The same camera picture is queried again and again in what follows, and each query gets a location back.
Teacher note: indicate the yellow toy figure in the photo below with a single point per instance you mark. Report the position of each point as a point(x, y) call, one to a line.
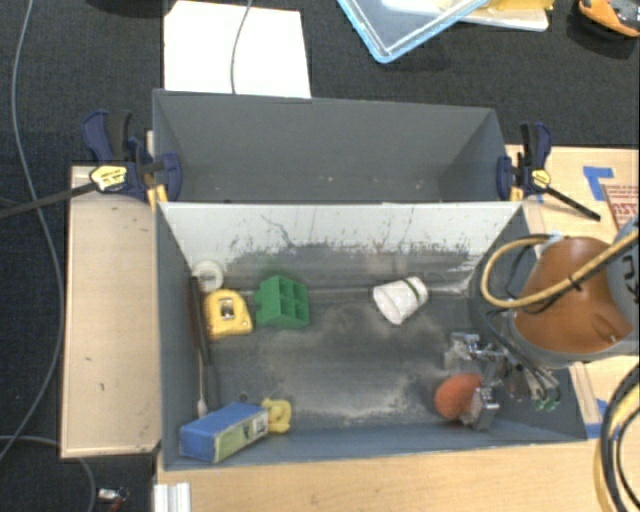
point(279, 415)

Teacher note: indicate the black and white thin stick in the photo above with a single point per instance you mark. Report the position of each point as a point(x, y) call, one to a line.
point(199, 325)

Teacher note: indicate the white tape roll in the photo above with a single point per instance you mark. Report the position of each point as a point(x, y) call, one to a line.
point(207, 274)

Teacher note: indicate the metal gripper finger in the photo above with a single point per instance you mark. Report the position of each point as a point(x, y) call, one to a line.
point(462, 350)
point(484, 407)

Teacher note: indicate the grey metal bin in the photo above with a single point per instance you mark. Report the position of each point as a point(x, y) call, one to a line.
point(325, 370)

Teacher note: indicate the pale wood board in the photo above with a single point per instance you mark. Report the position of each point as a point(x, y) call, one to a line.
point(110, 325)

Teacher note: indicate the white cup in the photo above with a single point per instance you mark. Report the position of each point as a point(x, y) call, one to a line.
point(397, 300)

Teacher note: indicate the orange ball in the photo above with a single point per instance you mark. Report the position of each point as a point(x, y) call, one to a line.
point(452, 397)

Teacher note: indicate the blue and green box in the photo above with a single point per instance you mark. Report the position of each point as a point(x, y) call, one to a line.
point(220, 432)

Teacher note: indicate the yellow tape measure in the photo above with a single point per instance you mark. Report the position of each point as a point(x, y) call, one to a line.
point(227, 315)

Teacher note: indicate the green plastic block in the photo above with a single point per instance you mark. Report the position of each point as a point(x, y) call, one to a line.
point(280, 305)

